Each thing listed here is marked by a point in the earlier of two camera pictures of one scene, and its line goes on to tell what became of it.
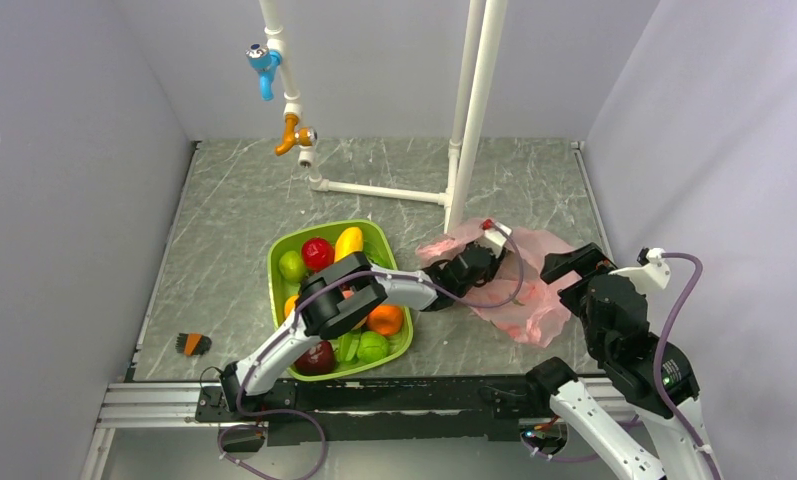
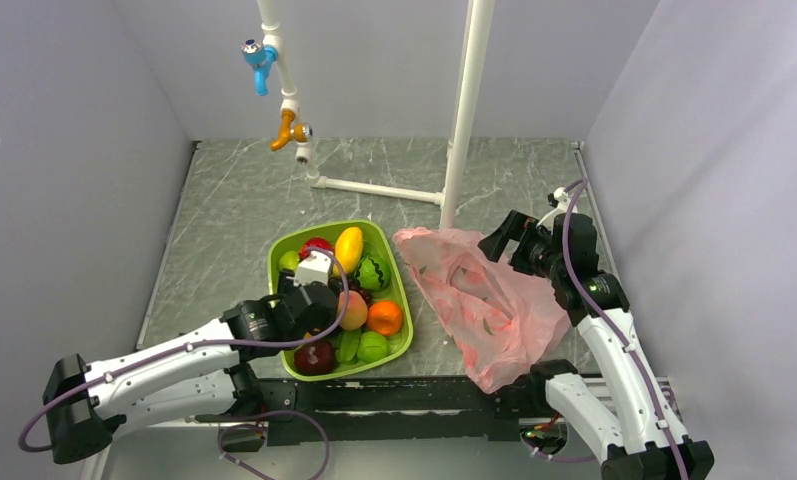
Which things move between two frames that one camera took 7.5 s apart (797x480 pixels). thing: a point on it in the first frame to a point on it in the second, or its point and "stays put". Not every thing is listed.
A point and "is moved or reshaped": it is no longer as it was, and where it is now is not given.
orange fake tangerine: x=385 y=319 stays put
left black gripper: x=494 y=267 to x=286 y=288
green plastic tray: x=293 y=257 stays put
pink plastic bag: x=517 y=299 is moved or reshaped
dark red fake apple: x=318 y=360 stays put
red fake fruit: x=317 y=254 stays put
